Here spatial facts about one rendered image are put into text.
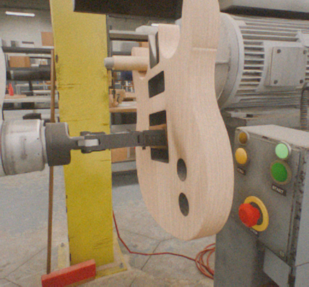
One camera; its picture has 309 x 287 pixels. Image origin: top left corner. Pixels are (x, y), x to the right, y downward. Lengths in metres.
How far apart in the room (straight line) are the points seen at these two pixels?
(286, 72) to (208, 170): 0.39
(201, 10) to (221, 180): 0.24
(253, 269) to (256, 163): 0.46
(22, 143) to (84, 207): 1.26
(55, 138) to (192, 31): 0.27
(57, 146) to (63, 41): 1.09
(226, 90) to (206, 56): 0.22
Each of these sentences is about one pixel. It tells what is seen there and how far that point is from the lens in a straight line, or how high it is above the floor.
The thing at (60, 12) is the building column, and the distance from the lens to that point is 1.52.
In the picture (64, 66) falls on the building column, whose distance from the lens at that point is 1.48.
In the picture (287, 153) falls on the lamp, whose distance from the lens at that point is 0.44.
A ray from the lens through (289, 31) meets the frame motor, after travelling 0.76.
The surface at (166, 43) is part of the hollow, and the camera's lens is 0.52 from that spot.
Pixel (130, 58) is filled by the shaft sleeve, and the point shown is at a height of 1.26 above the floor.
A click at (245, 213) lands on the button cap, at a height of 0.98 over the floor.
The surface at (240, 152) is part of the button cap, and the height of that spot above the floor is 1.08.
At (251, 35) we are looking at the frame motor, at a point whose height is 1.31.
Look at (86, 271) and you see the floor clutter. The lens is 1.80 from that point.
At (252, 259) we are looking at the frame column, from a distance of 0.88.
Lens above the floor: 1.22
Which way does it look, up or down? 12 degrees down
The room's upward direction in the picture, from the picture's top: straight up
